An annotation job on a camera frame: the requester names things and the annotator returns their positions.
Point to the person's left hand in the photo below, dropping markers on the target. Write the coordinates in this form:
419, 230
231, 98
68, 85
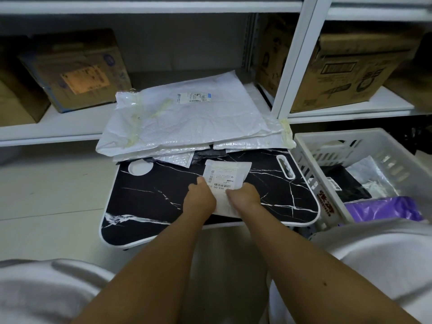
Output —
199, 200

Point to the white plastic basket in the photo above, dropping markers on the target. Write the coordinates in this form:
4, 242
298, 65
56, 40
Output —
337, 134

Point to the cream mailer with handwritten label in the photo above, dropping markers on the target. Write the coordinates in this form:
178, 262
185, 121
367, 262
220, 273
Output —
381, 188

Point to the purple mailer bag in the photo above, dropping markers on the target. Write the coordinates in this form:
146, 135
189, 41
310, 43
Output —
384, 209

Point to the person's white shorts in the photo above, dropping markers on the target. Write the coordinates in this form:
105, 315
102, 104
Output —
371, 259

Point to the small white labelled packet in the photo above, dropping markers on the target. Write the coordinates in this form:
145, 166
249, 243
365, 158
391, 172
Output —
226, 172

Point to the person's right hand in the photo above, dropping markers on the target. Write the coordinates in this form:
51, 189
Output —
244, 197

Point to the black marble lap table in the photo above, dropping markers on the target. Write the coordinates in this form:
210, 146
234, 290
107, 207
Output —
145, 199

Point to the white metal shelf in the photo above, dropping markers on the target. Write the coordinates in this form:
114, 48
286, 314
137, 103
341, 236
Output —
50, 128

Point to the dark cardboard box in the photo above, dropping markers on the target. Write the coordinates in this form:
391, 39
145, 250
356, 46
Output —
411, 84

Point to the pile of white mailers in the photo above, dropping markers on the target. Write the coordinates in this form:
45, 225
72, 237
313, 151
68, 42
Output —
263, 143

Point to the cardboard box with black print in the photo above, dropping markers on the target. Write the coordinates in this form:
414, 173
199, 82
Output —
347, 70

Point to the large white bubble mailer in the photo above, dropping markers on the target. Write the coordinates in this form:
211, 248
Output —
202, 121

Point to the person's left forearm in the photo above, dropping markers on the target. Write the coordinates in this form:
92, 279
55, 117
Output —
145, 276

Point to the black parcel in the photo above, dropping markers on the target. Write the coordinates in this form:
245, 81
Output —
347, 188

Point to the cardboard box with orange label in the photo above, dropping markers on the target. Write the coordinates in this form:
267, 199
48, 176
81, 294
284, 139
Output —
81, 70

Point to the plain brown cardboard box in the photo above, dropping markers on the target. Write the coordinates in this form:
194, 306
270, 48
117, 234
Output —
17, 101

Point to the person's right forearm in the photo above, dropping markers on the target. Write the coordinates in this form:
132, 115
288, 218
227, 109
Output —
320, 273

